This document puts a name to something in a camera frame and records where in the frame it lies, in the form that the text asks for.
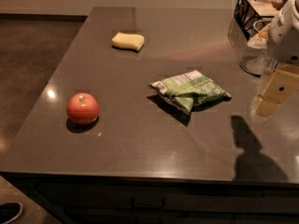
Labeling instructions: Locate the yellow sponge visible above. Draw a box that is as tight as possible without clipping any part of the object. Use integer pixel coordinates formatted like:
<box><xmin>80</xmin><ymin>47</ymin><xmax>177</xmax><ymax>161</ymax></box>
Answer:
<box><xmin>111</xmin><ymin>33</ymin><xmax>145</xmax><ymax>51</ymax></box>

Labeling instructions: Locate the red apple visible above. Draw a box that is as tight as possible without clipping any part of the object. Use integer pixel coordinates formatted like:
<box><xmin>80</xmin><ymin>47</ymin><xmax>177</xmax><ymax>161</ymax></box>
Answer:
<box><xmin>66</xmin><ymin>93</ymin><xmax>99</xmax><ymax>125</ymax></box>

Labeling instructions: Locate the black shoe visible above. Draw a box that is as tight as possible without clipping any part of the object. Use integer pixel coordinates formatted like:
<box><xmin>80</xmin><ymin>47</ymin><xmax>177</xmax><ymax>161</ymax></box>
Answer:
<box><xmin>0</xmin><ymin>202</ymin><xmax>23</xmax><ymax>224</ymax></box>

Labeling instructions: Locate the green jalapeno chip bag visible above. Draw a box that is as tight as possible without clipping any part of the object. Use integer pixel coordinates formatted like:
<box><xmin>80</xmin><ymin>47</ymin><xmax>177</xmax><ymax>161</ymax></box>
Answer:
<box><xmin>149</xmin><ymin>70</ymin><xmax>231</xmax><ymax>115</ymax></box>

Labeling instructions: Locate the dark cabinet drawer front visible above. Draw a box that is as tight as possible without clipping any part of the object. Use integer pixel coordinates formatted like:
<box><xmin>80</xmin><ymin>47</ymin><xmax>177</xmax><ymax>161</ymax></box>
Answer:
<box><xmin>37</xmin><ymin>182</ymin><xmax>299</xmax><ymax>224</ymax></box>

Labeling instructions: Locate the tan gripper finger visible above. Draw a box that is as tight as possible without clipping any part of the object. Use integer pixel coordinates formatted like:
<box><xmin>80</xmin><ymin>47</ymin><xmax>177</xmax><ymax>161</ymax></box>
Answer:
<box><xmin>251</xmin><ymin>63</ymin><xmax>299</xmax><ymax>118</ymax></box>

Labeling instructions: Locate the black wire basket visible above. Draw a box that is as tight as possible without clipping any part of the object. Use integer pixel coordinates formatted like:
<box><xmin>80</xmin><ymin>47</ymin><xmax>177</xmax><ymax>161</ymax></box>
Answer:
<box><xmin>234</xmin><ymin>0</ymin><xmax>283</xmax><ymax>39</ymax></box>

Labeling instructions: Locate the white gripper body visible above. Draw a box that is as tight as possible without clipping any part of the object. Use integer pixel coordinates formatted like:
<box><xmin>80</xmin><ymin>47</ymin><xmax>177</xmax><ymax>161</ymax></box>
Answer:
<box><xmin>267</xmin><ymin>0</ymin><xmax>299</xmax><ymax>63</ymax></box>

